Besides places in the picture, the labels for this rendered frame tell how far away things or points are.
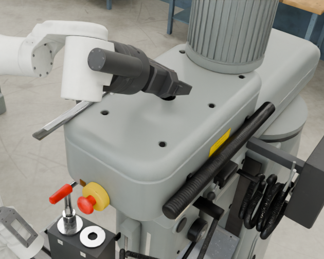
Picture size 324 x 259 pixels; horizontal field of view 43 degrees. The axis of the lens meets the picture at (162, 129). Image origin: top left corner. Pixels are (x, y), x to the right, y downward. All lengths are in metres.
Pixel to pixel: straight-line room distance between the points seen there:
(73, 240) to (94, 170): 0.76
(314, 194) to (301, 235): 2.12
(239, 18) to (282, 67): 0.45
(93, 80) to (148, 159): 0.19
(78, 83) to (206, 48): 0.43
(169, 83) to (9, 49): 0.29
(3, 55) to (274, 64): 0.89
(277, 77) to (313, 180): 0.37
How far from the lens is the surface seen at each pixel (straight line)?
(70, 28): 0.66
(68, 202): 1.47
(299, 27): 5.41
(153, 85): 0.77
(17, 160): 3.54
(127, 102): 0.87
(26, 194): 3.27
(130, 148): 0.76
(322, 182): 1.09
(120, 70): 0.64
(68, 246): 1.58
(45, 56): 0.72
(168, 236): 1.09
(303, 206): 1.17
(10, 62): 0.72
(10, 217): 0.93
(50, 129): 0.80
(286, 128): 1.44
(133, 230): 1.06
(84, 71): 0.65
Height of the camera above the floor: 2.41
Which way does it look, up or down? 40 degrees down
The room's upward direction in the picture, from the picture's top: 6 degrees clockwise
